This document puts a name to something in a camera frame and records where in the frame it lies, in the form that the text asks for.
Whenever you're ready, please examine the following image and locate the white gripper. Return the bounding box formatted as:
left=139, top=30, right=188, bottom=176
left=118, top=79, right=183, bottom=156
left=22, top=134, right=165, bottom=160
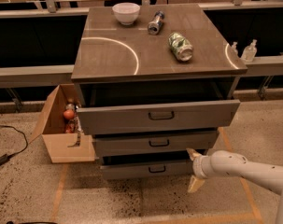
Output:
left=187, top=148, right=214, bottom=193

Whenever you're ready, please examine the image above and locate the grey bottom drawer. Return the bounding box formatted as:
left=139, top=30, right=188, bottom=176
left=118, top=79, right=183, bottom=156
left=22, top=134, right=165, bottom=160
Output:
left=100, top=159, right=193, bottom=180

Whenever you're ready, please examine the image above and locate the grey drawer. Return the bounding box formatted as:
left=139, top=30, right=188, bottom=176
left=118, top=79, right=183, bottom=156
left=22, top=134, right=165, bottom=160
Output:
left=100, top=159, right=193, bottom=180
left=92, top=129, right=219, bottom=157
left=78, top=100, right=240, bottom=135

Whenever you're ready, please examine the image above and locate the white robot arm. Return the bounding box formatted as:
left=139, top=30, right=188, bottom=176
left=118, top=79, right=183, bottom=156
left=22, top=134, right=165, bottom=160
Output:
left=187, top=148, right=283, bottom=224

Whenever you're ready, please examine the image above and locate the grey middle drawer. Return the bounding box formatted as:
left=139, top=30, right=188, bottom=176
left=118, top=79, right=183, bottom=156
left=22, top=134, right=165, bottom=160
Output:
left=92, top=129, right=219, bottom=157

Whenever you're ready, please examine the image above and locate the grey top drawer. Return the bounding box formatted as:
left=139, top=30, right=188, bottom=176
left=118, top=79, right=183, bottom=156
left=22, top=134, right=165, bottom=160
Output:
left=78, top=100, right=240, bottom=135

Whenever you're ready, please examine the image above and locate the grey drawer cabinet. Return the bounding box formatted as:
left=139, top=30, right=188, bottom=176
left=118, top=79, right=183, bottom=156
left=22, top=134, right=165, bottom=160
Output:
left=71, top=3, right=248, bottom=161

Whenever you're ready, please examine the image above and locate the open cardboard box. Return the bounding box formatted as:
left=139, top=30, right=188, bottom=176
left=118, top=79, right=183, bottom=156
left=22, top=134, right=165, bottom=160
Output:
left=30, top=84, right=95, bottom=163

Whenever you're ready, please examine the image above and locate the green white soda can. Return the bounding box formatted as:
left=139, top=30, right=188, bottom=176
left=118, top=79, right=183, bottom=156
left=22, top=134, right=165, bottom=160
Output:
left=168, top=32, right=193, bottom=62

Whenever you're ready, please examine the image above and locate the small clear spray bottle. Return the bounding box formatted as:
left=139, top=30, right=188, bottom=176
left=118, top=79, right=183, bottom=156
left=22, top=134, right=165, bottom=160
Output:
left=231, top=42, right=238, bottom=55

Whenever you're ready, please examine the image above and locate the clear pump bottle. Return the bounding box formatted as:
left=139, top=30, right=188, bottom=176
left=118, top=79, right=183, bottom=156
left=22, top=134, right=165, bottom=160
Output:
left=241, top=39, right=257, bottom=62

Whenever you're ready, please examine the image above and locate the red snack packet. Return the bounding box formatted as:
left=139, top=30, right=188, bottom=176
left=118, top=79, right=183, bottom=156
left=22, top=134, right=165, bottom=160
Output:
left=64, top=122, right=75, bottom=133

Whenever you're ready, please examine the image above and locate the red round fruit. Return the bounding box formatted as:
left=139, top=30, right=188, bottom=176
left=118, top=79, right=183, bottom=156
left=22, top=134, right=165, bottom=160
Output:
left=64, top=109, right=75, bottom=120

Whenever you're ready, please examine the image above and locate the blue silver slim can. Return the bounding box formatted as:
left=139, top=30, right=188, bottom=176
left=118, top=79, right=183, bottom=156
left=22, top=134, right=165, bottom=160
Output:
left=148, top=10, right=164, bottom=35

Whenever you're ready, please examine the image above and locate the white ceramic bowl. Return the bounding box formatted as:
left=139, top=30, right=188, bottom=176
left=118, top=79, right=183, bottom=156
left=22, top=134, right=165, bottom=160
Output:
left=112, top=3, right=140, bottom=25

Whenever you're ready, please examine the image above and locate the black power cable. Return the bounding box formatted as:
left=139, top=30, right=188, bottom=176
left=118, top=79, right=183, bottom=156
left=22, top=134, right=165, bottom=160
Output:
left=0, top=122, right=29, bottom=170

